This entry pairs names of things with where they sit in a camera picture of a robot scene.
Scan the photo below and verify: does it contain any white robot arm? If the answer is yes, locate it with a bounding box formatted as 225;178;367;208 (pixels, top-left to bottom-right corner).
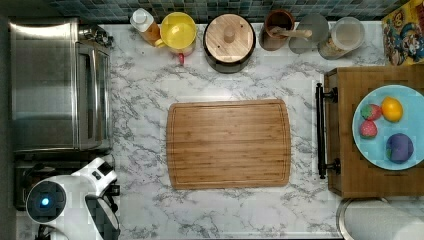
26;158;120;240

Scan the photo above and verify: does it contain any stainless steel toaster oven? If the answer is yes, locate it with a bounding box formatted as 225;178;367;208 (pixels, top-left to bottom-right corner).
9;18;113;154

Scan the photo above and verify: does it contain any black toaster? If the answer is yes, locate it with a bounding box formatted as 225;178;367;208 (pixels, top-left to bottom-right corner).
14;161;87;211

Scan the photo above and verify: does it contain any bamboo cutting board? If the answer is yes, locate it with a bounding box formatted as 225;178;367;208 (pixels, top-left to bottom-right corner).
166;99;291;189

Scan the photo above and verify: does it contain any black pot with wooden lid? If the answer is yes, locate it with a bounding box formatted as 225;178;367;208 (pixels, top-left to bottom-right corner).
203;14;256;74

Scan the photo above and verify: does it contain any pink and yellow pitcher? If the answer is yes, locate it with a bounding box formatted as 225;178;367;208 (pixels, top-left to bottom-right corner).
154;12;197;65

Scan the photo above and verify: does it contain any brown wooden utensil crock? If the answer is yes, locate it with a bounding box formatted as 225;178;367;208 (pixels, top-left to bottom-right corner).
259;9;295;51

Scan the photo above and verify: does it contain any wooden spoon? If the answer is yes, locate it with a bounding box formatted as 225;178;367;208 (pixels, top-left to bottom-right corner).
271;26;312;38

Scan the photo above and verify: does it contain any white capped juice bottle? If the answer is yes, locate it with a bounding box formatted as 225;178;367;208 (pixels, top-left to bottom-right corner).
130;8;160;46

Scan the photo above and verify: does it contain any grey glass jar lid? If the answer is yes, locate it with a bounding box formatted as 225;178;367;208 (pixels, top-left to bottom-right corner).
288;13;330;55

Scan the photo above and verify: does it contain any lower red toy strawberry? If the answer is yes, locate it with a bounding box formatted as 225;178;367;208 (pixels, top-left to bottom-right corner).
359;120;378;138

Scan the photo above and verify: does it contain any red toy strawberry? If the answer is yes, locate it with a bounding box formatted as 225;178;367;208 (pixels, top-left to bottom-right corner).
360;104;382;121
359;120;378;138

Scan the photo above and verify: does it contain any upper red toy strawberry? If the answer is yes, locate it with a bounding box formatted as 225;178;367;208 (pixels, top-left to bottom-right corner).
360;104;382;121

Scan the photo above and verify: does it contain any clear cereal storage jar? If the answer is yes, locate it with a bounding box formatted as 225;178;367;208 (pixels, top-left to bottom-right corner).
318;17;365;60

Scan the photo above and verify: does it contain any light blue plate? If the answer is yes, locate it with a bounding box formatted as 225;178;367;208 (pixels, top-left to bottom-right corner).
352;85;424;171

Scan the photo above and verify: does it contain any orange toy fruit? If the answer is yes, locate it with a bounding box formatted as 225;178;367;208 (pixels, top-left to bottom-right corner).
381;96;403;122

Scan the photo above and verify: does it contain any purple toy fruit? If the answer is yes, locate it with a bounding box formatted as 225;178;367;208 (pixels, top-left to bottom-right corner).
386;133;414;164

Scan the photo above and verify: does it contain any colourful cereal box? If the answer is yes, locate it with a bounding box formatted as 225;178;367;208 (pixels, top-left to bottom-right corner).
382;0;424;66

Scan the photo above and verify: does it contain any wooden tray with black handle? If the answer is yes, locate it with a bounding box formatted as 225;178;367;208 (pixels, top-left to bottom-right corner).
316;65;424;198

